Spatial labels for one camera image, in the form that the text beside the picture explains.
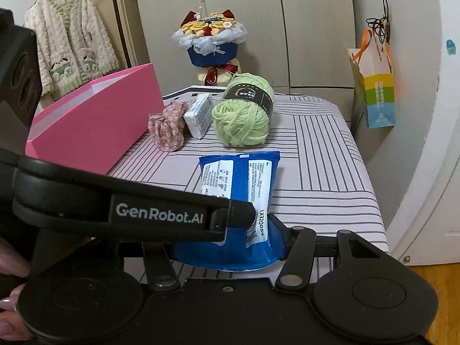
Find blue wet wipes pack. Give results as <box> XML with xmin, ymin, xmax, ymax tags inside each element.
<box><xmin>175</xmin><ymin>151</ymin><xmax>285</xmax><ymax>272</ymax></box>

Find person's left hand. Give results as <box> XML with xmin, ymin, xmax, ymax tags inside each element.
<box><xmin>1</xmin><ymin>239</ymin><xmax>30</xmax><ymax>342</ymax></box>

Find striped tablecloth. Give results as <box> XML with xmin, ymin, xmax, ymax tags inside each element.
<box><xmin>108</xmin><ymin>85</ymin><xmax>391</xmax><ymax>284</ymax></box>

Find pink storage box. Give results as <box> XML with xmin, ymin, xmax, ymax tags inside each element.
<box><xmin>25</xmin><ymin>63</ymin><xmax>164</xmax><ymax>175</ymax></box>

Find white door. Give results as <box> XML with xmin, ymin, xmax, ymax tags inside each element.
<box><xmin>387</xmin><ymin>0</ymin><xmax>459</xmax><ymax>266</ymax></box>

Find green yarn ball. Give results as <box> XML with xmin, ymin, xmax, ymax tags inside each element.
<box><xmin>212</xmin><ymin>72</ymin><xmax>275</xmax><ymax>148</ymax></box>

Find floral pink scrunchie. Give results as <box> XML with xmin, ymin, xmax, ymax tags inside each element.
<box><xmin>147</xmin><ymin>101</ymin><xmax>189</xmax><ymax>152</ymax></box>

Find white tissue packet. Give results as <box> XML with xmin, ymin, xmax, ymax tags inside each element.
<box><xmin>183</xmin><ymin>93</ymin><xmax>214</xmax><ymax>139</ymax></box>

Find cream green knitted cardigan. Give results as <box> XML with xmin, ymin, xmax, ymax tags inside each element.
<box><xmin>24</xmin><ymin>0</ymin><xmax>120</xmax><ymax>108</ymax></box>

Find colourful paper gift bag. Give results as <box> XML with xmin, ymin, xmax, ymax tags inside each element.
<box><xmin>348</xmin><ymin>29</ymin><xmax>395</xmax><ymax>129</ymax></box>

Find beige wardrobe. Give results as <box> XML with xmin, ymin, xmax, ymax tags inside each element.
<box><xmin>108</xmin><ymin>0</ymin><xmax>357</xmax><ymax>121</ymax></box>

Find snack bouquet blue wrap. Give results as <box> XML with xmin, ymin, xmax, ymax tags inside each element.
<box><xmin>172</xmin><ymin>9</ymin><xmax>247</xmax><ymax>87</ymax></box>

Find black cords on hook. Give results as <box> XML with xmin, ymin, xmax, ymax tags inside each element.
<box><xmin>365</xmin><ymin>0</ymin><xmax>392</xmax><ymax>44</ymax></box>

